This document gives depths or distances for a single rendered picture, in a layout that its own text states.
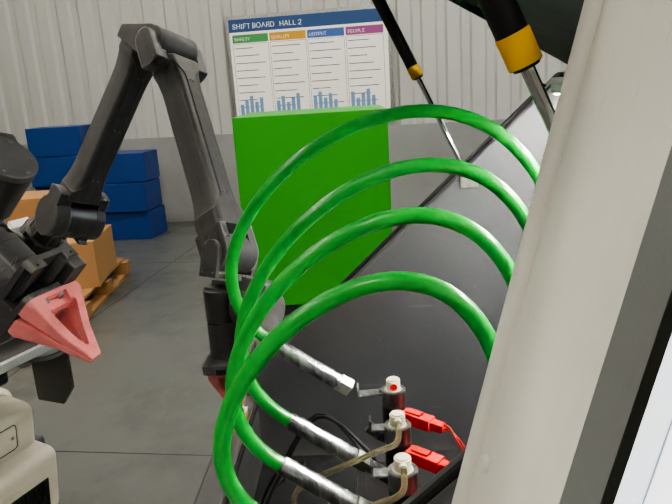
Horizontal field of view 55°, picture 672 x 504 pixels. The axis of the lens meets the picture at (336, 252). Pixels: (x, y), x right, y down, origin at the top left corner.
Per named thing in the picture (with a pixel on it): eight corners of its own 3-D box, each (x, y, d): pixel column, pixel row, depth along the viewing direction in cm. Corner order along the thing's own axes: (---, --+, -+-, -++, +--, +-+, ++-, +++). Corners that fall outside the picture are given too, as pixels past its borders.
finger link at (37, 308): (85, 358, 58) (12, 285, 58) (48, 403, 61) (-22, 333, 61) (128, 330, 64) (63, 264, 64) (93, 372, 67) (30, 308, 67)
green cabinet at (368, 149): (386, 273, 503) (378, 104, 471) (395, 310, 420) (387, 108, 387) (265, 280, 505) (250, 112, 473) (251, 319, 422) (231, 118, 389)
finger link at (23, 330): (98, 342, 57) (24, 268, 57) (60, 388, 60) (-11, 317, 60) (141, 315, 63) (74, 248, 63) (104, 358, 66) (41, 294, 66)
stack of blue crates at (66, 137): (41, 243, 693) (20, 129, 662) (65, 233, 739) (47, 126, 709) (150, 240, 673) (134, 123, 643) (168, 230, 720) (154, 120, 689)
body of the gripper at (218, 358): (257, 349, 103) (252, 306, 101) (247, 376, 93) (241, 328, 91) (217, 352, 103) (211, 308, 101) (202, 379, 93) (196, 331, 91)
